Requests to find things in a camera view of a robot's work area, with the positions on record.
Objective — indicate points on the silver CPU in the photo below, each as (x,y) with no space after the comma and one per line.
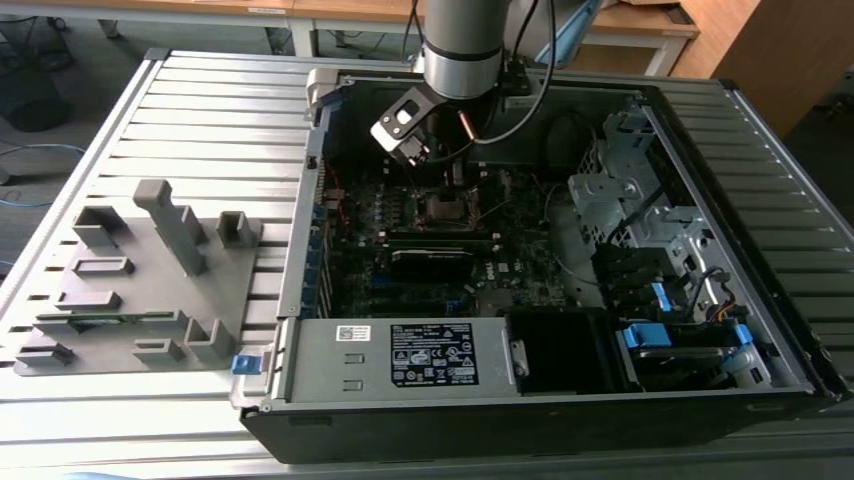
(446,209)

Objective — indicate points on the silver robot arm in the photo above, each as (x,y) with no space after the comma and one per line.
(461,60)

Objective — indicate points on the CPU socket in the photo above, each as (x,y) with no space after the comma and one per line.
(422,210)

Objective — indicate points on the silver metal drive cage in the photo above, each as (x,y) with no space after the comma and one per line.
(594,195)

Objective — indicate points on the green motherboard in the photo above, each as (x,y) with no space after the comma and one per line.
(527,250)

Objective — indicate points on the black graphics card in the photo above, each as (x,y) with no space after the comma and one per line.
(430,270)

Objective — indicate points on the dark chipset heatsink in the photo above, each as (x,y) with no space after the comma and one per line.
(495,302)

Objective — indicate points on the wooden desk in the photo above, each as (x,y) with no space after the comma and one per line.
(641,25)
(220,3)

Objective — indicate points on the blue carrier tab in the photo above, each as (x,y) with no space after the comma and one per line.
(659,296)

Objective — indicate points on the black fan shroud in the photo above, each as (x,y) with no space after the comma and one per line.
(561,350)

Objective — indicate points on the blue disk carrier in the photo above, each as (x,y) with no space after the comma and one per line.
(643,336)

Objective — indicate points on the silver power supply unit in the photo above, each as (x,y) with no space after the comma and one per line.
(321,370)

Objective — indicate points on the blue case latch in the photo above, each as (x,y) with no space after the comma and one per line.
(243,365)

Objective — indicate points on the wooden cabinet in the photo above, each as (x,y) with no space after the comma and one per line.
(788,50)

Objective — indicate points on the grey parts rack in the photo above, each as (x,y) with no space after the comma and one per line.
(154,300)

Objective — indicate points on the black PC case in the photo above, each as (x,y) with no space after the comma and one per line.
(467,430)

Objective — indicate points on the green RAM stick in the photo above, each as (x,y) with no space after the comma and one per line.
(143,316)

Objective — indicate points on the black bin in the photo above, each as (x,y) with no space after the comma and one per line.
(36,110)

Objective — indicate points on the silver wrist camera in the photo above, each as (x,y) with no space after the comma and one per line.
(403,122)

